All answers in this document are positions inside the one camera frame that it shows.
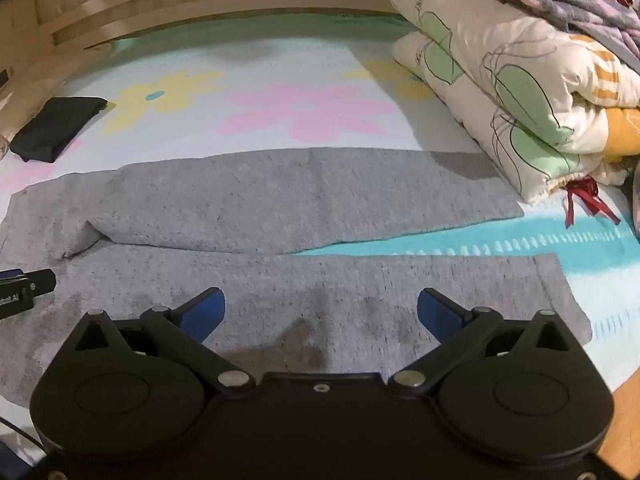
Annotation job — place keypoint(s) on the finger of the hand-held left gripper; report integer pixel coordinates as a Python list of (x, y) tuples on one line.
[(37, 282)]

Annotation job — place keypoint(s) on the red ribbon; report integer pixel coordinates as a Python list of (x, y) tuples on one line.
[(587, 197)]

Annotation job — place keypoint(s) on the floral bed blanket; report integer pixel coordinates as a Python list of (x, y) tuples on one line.
[(300, 110)]

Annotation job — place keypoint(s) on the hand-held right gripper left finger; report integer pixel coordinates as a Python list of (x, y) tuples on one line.
[(207, 312)]

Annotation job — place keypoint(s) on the black folded cloth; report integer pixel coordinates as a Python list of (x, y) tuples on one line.
[(55, 125)]

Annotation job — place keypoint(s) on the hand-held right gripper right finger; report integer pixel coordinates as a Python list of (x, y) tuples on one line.
[(434, 312)]

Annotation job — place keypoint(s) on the grey pants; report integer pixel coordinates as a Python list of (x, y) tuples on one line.
[(300, 190)]

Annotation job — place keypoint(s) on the folded cream leaf-print quilt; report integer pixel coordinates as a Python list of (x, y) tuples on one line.
[(500, 95)]

